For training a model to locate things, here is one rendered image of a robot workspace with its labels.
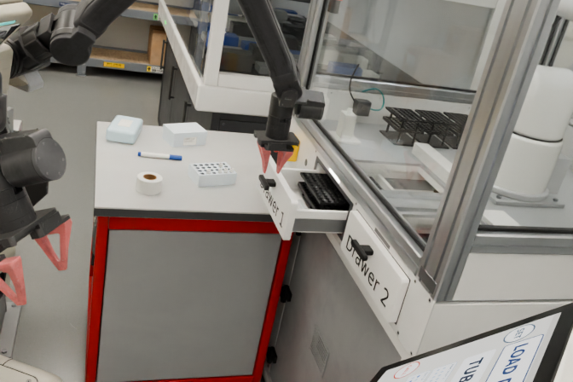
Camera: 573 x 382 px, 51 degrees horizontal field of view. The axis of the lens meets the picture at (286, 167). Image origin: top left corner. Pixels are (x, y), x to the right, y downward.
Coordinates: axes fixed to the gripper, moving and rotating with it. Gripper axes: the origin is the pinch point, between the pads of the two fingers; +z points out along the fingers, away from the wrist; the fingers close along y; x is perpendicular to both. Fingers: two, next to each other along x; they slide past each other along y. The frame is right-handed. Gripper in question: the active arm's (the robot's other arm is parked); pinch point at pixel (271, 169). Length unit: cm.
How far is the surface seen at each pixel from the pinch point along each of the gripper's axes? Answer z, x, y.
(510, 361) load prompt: -20, -89, 1
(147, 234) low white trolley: 27.9, 14.7, -27.8
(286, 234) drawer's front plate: 12.1, -11.4, 2.7
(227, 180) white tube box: 18.0, 29.7, -3.6
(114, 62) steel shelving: 82, 374, -29
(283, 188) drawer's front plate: 3.1, -3.9, 2.6
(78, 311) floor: 94, 67, -46
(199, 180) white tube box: 17.1, 27.5, -12.4
